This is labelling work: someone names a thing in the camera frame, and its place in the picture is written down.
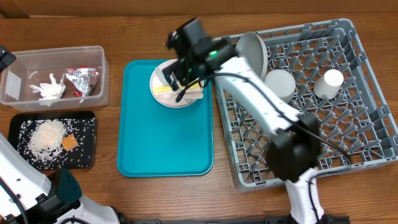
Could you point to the white rice pile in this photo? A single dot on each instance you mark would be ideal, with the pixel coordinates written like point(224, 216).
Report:
point(46, 140)

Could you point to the black plastic tray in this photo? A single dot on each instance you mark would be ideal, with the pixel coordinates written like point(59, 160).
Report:
point(87, 146)

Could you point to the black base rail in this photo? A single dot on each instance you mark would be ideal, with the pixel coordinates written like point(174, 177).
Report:
point(326, 219)

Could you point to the teal serving tray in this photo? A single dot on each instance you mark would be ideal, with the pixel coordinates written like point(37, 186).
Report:
point(158, 141)

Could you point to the grey round plate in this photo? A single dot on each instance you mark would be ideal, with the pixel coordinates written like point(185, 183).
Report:
point(254, 49)

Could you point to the white paper cup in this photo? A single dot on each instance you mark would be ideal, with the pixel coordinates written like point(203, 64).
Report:
point(328, 85)

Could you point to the orange food cube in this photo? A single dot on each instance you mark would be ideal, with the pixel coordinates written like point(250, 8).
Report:
point(69, 142)

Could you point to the small grey bowl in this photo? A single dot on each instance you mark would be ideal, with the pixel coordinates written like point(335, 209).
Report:
point(282, 83)

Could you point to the foil wrapper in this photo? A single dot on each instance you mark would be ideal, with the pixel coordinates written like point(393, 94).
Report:
point(83, 79)

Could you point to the grey dishwasher rack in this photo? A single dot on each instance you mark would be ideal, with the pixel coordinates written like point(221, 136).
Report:
point(357, 119)

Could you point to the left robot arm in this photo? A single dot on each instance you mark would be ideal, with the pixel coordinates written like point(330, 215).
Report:
point(37, 184)

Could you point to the white napkin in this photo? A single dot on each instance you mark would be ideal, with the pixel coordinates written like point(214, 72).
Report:
point(50, 91)

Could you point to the yellow plastic spoon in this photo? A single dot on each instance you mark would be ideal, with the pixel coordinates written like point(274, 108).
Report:
point(158, 87)

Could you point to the red sauce packet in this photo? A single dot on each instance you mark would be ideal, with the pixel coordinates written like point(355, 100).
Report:
point(77, 93)

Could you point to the clear plastic bin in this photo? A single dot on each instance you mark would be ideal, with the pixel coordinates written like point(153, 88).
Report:
point(33, 67)

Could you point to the pink plastic fork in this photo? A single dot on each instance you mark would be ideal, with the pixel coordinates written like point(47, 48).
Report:
point(166, 96)

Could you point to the white plate with cutlery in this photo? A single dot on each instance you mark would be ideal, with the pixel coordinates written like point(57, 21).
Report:
point(172, 103)

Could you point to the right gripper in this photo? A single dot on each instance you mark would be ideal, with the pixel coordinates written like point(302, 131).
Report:
point(183, 65)

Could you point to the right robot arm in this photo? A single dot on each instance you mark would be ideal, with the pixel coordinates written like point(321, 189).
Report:
point(294, 141)

